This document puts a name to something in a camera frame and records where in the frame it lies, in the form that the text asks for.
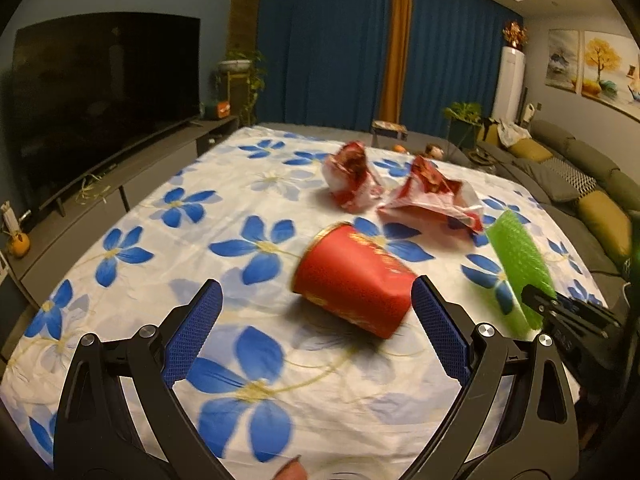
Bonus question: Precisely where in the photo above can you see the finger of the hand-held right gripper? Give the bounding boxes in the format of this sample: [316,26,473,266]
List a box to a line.
[520,283,624,338]

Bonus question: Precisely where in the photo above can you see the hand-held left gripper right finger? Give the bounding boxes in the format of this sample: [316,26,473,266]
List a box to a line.
[400,275,581,480]

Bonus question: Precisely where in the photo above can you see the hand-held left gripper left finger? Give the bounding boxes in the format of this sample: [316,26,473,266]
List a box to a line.
[52,280,223,480]

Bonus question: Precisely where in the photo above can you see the green bubble wrap roll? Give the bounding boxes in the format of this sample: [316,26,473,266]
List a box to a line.
[487,209,557,334]

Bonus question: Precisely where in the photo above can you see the red paper cup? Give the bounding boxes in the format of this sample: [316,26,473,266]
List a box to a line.
[292,222,419,340]

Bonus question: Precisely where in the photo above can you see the person's left hand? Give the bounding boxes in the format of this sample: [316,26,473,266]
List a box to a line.
[274,456,306,480]

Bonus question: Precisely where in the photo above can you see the blue floral tablecloth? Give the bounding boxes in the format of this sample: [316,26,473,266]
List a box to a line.
[0,125,609,480]

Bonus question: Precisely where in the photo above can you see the yellow pillow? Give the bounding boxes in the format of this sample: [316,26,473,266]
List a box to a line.
[509,137,554,161]
[577,189,634,262]

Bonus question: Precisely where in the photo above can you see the grey pillow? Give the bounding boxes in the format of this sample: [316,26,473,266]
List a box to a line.
[514,157,581,204]

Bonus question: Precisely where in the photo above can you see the black white patterned pillow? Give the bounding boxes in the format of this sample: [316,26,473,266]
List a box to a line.
[547,157,599,194]

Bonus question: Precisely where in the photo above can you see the large red snack wrapper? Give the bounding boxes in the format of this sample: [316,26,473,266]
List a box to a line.
[377,154,485,234]

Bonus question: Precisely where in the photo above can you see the grey sofa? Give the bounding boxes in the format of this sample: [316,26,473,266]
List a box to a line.
[465,118,640,291]

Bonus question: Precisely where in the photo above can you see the dark television stand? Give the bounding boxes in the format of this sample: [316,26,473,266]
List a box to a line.
[0,114,241,307]

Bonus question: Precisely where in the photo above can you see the yellow ribbon strands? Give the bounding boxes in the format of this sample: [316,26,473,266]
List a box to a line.
[77,174,112,206]

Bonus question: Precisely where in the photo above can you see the small red snack wrapper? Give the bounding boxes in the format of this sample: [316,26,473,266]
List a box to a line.
[322,140,384,213]

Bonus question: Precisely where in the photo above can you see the white cloth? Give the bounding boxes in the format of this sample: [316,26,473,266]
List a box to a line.
[497,118,531,146]

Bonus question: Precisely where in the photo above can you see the small stool with red top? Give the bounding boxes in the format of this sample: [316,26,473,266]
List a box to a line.
[370,119,409,149]

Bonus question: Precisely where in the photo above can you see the green leafy floor plant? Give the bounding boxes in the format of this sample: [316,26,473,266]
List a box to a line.
[444,102,484,149]

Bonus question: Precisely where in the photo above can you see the white standing air conditioner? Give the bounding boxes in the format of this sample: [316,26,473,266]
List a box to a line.
[492,45,526,121]

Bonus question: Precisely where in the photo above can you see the yellow plant stand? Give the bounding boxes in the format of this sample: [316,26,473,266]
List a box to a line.
[227,72,251,122]

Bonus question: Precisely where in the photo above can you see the yellow tree sailboat painting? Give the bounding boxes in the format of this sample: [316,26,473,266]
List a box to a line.
[579,29,640,122]

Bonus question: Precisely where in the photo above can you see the black flat television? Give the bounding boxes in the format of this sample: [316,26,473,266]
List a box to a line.
[12,11,202,217]

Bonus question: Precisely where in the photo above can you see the grey landscape painting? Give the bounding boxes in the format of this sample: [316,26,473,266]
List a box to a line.
[544,28,581,92]

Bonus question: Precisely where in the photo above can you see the trailing potted plant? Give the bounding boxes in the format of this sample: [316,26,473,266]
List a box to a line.
[217,48,266,127]

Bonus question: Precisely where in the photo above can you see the blue curtain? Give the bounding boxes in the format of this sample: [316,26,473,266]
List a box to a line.
[257,0,397,129]
[404,0,522,137]

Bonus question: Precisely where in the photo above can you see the red gold flower decoration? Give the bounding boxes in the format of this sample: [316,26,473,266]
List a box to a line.
[502,20,529,51]

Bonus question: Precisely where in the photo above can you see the orange curtain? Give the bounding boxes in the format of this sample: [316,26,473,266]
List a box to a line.
[379,0,414,124]

